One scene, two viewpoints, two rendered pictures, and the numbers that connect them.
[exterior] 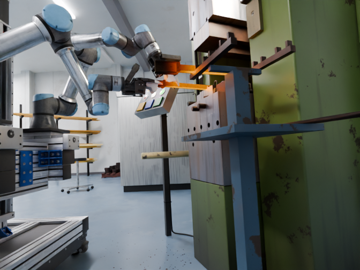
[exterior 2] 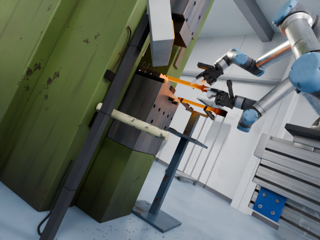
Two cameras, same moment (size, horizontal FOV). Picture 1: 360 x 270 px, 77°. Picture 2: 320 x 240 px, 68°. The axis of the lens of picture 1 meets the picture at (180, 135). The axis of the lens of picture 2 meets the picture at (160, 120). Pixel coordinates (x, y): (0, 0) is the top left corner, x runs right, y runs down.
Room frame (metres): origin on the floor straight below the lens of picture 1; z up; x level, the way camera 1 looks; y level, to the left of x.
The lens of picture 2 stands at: (2.32, 1.04, 0.60)
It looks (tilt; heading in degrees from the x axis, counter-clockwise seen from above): 4 degrees up; 227
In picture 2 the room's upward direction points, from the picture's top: 24 degrees clockwise
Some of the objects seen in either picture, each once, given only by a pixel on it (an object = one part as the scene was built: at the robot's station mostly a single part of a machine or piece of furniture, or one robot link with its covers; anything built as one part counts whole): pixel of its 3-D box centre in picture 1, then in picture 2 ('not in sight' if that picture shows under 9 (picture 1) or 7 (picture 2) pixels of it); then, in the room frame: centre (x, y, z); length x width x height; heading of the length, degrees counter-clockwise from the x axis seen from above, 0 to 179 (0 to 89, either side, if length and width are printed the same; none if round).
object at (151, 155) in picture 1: (172, 154); (131, 121); (1.58, 0.06, 0.62); 0.44 x 0.05 x 0.05; 112
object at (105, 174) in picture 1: (119, 169); not in sight; (6.96, 1.92, 0.20); 1.10 x 0.76 x 0.39; 177
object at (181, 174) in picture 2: not in sight; (195, 141); (-1.64, -1.90, 0.84); 0.64 x 0.50 x 1.67; 177
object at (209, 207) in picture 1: (249, 218); (100, 167); (1.33, -0.38, 0.23); 0.56 x 0.38 x 0.47; 112
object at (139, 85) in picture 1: (133, 86); (225, 99); (1.12, 0.22, 0.98); 0.12 x 0.08 x 0.09; 112
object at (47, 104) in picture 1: (44, 104); not in sight; (1.42, 0.86, 0.98); 0.13 x 0.12 x 0.14; 149
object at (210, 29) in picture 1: (230, 40); (160, 29); (1.38, -0.35, 1.32); 0.42 x 0.20 x 0.10; 112
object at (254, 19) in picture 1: (254, 17); (179, 57); (1.05, -0.39, 1.27); 0.09 x 0.02 x 0.17; 22
